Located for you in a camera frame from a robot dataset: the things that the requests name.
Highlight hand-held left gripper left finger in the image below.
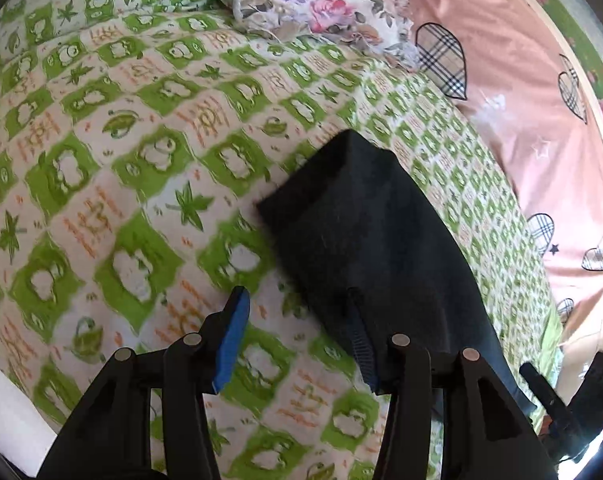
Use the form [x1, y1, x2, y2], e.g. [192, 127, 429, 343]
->
[36, 286, 251, 480]

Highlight black pants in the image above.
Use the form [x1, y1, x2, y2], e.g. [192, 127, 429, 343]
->
[256, 129, 537, 423]

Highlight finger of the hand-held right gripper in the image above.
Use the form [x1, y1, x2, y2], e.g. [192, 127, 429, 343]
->
[519, 362, 575, 437]

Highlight floral ruffled pillow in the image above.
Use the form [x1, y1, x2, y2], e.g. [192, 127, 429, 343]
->
[214, 0, 419, 68]

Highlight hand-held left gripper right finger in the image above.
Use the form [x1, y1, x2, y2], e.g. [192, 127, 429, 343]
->
[348, 288, 560, 480]

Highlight green checkered cartoon bedsheet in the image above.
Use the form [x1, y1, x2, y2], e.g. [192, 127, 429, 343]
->
[0, 0, 565, 480]

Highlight person's right forearm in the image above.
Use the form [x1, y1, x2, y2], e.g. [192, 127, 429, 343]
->
[556, 317, 603, 401]

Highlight pink quilt with plaid hearts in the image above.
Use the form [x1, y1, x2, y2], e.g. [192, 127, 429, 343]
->
[399, 0, 603, 331]

